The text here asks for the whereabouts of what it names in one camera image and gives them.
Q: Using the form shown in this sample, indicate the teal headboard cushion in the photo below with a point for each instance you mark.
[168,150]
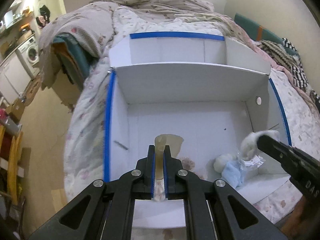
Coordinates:
[250,27]

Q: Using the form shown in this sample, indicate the beige printed sock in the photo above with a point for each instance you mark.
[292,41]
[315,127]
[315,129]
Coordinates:
[172,143]

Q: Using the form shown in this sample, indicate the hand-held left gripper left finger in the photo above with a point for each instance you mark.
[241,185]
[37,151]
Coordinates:
[151,172]

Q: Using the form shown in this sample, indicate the white cardboard box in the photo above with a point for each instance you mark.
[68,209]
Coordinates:
[190,105]

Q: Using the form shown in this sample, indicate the beige crumpled duvet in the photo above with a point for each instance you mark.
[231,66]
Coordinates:
[125,17]

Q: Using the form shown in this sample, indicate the beige knit garment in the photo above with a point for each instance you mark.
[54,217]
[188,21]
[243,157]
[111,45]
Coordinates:
[277,52]

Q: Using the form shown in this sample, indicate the white washing machine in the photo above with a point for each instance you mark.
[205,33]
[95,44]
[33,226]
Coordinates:
[30,52]

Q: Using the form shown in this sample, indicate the teal cloth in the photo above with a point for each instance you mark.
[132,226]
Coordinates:
[75,55]

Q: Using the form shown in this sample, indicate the cream plush sock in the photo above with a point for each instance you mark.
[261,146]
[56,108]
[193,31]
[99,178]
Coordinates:
[222,162]
[250,145]

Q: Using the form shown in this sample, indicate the yellow wooden rack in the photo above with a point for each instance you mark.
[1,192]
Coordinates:
[12,160]

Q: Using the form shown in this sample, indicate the dark hanging clothes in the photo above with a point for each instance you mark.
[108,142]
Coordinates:
[43,13]

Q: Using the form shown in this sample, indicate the pink blanket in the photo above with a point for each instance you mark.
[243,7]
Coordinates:
[252,38]

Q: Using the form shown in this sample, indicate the black white striped garment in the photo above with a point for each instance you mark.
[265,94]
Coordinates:
[298,68]

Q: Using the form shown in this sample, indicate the clear plastic wrapper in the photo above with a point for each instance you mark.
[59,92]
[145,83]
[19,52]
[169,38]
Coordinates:
[253,163]

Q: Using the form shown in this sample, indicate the light blue plush sock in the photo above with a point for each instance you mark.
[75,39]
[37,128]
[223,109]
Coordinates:
[231,174]

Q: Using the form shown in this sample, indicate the white base cabinet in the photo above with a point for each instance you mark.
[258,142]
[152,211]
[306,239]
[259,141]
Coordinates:
[12,77]

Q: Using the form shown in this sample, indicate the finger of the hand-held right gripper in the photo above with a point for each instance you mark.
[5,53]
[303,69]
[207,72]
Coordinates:
[275,146]

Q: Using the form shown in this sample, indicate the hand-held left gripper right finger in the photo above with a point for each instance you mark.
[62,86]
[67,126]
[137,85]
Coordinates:
[166,173]

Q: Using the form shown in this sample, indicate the person's right forearm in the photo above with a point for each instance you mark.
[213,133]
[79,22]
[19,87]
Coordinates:
[301,215]

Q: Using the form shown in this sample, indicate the white printed quilt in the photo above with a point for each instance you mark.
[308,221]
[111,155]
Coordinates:
[85,120]

